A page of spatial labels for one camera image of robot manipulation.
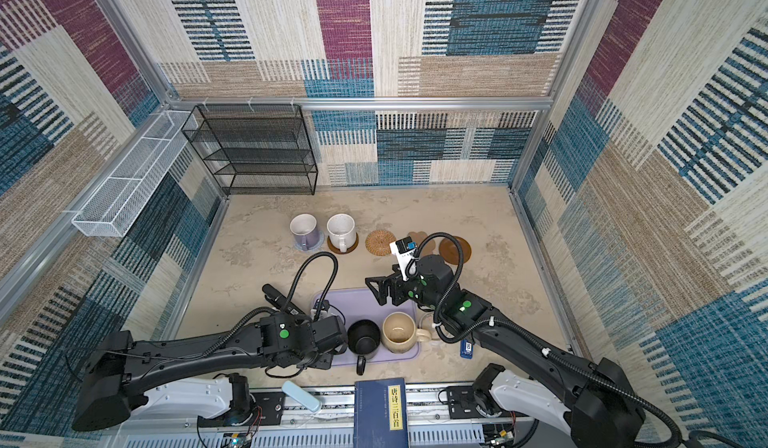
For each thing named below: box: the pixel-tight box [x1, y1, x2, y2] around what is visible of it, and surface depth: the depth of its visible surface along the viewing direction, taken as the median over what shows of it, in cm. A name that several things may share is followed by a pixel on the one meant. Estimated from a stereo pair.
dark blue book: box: [353, 378, 409, 448], surface depth 73 cm
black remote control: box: [262, 283, 304, 316], surface depth 91 cm
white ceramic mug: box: [326, 213, 356, 253], surface depth 99 cm
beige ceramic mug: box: [381, 311, 432, 354], surface depth 80 cm
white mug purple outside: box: [290, 213, 320, 250], surface depth 101 cm
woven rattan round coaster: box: [365, 230, 396, 256], surface depth 107 cm
